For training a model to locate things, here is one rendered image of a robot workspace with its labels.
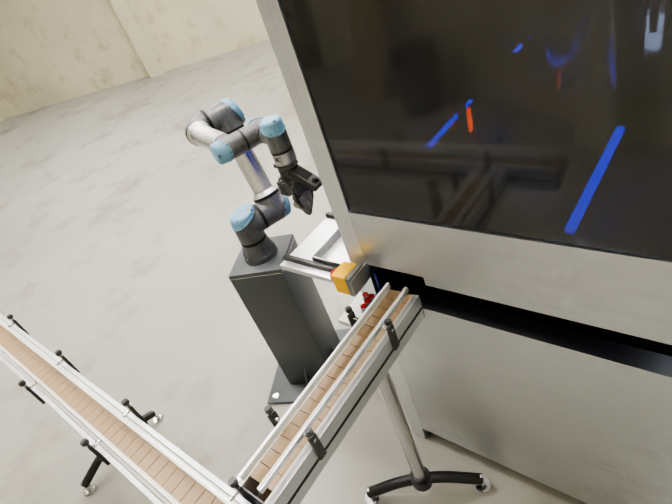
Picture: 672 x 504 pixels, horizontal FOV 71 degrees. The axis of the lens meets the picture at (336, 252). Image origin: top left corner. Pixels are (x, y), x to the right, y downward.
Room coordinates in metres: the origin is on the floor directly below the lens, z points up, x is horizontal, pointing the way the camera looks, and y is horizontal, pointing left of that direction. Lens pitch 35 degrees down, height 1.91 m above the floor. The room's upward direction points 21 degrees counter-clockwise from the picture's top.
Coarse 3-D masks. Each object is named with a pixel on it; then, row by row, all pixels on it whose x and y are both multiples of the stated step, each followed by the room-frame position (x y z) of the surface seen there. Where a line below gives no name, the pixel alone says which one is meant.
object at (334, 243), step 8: (336, 232) 1.52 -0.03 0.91; (328, 240) 1.49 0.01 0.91; (336, 240) 1.51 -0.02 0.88; (320, 248) 1.46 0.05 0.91; (328, 248) 1.48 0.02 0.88; (336, 248) 1.46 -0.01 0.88; (344, 248) 1.44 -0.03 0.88; (312, 256) 1.42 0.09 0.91; (320, 256) 1.45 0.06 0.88; (328, 256) 1.43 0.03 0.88; (336, 256) 1.41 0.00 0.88; (344, 256) 1.40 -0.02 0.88; (328, 264) 1.37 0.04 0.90; (336, 264) 1.33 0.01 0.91
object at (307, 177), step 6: (294, 168) 1.44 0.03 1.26; (300, 168) 1.44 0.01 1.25; (288, 174) 1.44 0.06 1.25; (294, 174) 1.42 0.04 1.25; (300, 174) 1.42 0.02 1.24; (306, 174) 1.42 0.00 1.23; (312, 174) 1.42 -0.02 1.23; (300, 180) 1.41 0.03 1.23; (306, 180) 1.39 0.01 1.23; (312, 180) 1.39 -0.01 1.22; (318, 180) 1.39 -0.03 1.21; (306, 186) 1.39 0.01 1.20; (312, 186) 1.37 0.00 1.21; (318, 186) 1.37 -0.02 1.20
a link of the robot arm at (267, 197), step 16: (208, 112) 1.87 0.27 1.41; (224, 112) 1.87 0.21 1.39; (240, 112) 1.89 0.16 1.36; (224, 128) 1.85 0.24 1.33; (240, 160) 1.83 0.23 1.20; (256, 160) 1.84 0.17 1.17; (256, 176) 1.81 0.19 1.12; (256, 192) 1.80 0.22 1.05; (272, 192) 1.78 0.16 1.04; (272, 208) 1.76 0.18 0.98; (288, 208) 1.77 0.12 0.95; (272, 224) 1.75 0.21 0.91
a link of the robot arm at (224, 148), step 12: (192, 120) 1.83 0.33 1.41; (204, 120) 1.84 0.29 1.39; (192, 132) 1.76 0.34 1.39; (204, 132) 1.66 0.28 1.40; (216, 132) 1.60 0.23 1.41; (240, 132) 1.51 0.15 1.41; (204, 144) 1.63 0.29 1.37; (216, 144) 1.48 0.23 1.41; (228, 144) 1.48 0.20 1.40; (240, 144) 1.48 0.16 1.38; (216, 156) 1.47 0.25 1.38; (228, 156) 1.46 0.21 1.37
